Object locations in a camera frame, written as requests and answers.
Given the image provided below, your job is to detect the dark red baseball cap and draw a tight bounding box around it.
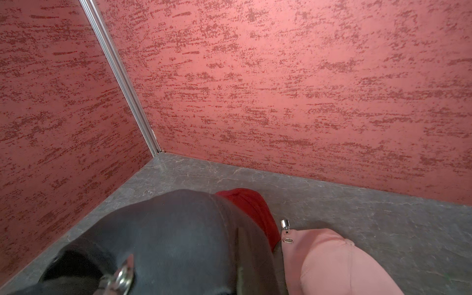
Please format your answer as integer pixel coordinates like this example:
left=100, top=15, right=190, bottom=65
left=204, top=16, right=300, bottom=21
left=216, top=188, right=280, bottom=251

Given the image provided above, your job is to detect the grey baseball cap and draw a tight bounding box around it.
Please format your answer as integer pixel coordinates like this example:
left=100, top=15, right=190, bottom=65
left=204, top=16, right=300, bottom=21
left=20, top=189, right=280, bottom=295

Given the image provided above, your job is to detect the pink baseball cap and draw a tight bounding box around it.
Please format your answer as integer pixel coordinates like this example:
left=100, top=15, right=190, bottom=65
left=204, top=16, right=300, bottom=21
left=281, top=220, right=402, bottom=295

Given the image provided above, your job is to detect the left rear aluminium corner post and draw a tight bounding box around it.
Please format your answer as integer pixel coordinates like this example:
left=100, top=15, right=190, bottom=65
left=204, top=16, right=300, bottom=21
left=80, top=0, right=162, bottom=157

